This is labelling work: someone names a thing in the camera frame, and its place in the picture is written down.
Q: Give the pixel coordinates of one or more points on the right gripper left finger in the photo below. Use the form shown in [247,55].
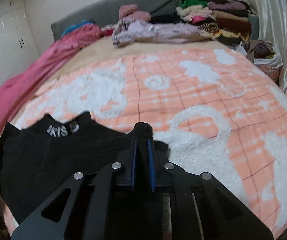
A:
[94,206]

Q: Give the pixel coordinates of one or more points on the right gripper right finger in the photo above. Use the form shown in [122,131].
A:
[199,206]

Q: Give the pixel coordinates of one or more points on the black sweater with orange cuffs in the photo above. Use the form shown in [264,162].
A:
[35,161]

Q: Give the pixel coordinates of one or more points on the white bag of clothes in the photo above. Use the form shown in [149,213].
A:
[264,55]

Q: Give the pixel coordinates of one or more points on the stack of folded clothes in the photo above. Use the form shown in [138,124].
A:
[228,21]

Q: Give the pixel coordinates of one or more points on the pink and white plaid blanket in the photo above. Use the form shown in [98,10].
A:
[215,110]

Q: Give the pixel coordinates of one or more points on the pink satin duvet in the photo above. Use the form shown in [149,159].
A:
[18,89]

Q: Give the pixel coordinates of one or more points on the white wardrobe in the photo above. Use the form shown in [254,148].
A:
[17,45]

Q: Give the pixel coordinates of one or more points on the beige bed sheet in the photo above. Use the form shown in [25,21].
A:
[103,50]

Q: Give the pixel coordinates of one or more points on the red garment near headboard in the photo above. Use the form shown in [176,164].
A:
[108,30]

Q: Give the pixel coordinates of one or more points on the blue cloth near headboard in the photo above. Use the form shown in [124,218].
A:
[75,26]

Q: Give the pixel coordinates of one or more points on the lilac crumpled garment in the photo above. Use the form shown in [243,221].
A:
[129,31]

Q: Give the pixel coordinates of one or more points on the pink fluffy garment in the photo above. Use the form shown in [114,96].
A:
[131,11]

